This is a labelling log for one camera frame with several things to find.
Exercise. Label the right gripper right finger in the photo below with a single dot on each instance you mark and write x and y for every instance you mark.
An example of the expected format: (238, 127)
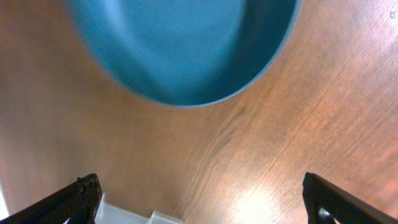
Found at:
(327, 203)

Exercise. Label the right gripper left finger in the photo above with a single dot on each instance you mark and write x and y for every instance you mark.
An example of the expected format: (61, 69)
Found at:
(76, 203)

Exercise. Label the clear plastic storage container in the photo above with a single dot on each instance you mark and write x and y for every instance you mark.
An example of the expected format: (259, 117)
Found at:
(111, 214)

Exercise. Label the blue plate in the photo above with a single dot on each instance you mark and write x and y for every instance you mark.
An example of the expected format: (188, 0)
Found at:
(184, 53)

